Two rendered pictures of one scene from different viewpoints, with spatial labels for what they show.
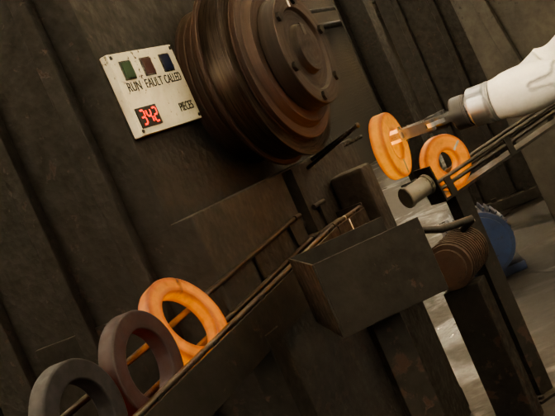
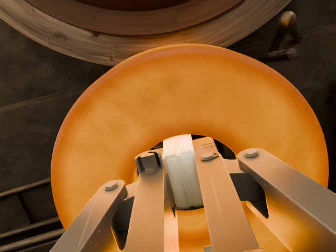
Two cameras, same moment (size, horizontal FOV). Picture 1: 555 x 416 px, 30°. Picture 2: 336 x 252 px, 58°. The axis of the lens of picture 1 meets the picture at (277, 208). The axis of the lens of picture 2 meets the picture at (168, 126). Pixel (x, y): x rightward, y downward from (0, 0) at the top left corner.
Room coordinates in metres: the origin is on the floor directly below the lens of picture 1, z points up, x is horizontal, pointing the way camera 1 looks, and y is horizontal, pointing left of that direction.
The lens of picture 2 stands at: (2.27, -0.45, 0.91)
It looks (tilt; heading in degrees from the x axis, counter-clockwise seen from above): 15 degrees down; 67
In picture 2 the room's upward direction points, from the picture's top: 14 degrees counter-clockwise
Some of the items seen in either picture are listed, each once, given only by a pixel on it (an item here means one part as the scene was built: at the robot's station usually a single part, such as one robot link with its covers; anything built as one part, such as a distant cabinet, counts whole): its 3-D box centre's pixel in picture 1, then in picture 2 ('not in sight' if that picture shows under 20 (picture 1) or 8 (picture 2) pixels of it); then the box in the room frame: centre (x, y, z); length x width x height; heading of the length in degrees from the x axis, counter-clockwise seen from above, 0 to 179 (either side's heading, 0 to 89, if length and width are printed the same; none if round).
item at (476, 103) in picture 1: (481, 105); not in sight; (2.23, -0.50, 0.83); 0.09 x 0.06 x 0.09; 153
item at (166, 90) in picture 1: (154, 89); not in sight; (2.20, 0.14, 1.15); 0.26 x 0.02 x 0.18; 153
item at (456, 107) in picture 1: (451, 115); not in sight; (2.26, -0.44, 0.84); 0.09 x 0.08 x 0.07; 63
